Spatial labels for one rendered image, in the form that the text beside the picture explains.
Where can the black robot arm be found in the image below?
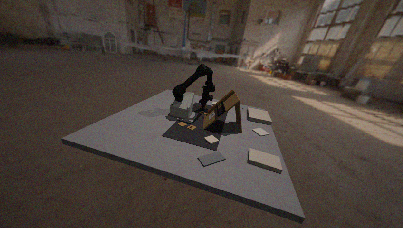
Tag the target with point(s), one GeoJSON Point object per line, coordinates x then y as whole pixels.
{"type": "Point", "coordinates": [201, 70]}

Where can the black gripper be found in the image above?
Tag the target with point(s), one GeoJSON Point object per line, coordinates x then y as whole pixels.
{"type": "Point", "coordinates": [203, 101]}

